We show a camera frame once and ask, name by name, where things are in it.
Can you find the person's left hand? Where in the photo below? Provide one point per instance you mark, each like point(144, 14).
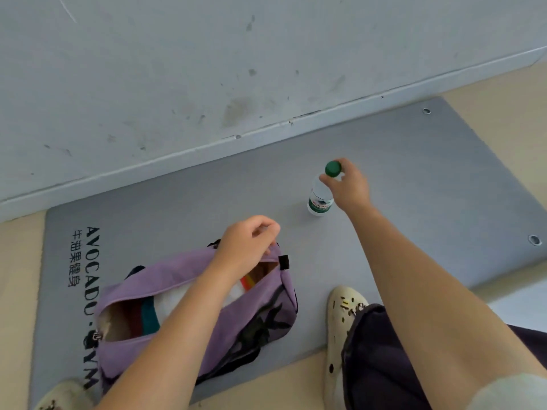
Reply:
point(241, 245)

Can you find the purple duffel bag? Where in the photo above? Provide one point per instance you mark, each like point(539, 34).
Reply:
point(239, 320)

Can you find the person's cream clog shoe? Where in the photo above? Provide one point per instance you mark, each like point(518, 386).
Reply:
point(339, 320)
point(64, 397)

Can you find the person's right hand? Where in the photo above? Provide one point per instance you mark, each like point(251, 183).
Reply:
point(352, 189)

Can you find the person's right cream clog shoe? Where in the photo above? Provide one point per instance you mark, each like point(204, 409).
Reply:
point(339, 320)

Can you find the person's left cream clog shoe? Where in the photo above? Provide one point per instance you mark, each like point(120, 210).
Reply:
point(64, 397)

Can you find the person's right forearm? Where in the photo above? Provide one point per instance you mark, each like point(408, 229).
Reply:
point(427, 294)

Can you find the green-capped clear water bottle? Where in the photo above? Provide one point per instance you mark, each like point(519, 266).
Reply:
point(319, 200)

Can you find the person's right thumb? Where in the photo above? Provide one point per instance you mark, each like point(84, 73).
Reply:
point(328, 180)

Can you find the person's left thumb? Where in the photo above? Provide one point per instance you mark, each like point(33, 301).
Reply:
point(266, 248)

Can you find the grey exercise mat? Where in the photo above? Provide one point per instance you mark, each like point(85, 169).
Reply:
point(406, 175)

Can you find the striped white towel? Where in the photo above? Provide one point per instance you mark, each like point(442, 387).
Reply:
point(147, 315)

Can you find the person's dark trouser leg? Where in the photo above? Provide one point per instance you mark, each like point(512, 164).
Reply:
point(376, 371)

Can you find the person's left forearm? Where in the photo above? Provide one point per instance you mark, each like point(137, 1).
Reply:
point(179, 333)

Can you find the person's white sleeve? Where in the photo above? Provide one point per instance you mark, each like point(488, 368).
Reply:
point(513, 394)

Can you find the white baseboard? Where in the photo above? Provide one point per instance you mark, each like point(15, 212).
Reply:
point(171, 164)

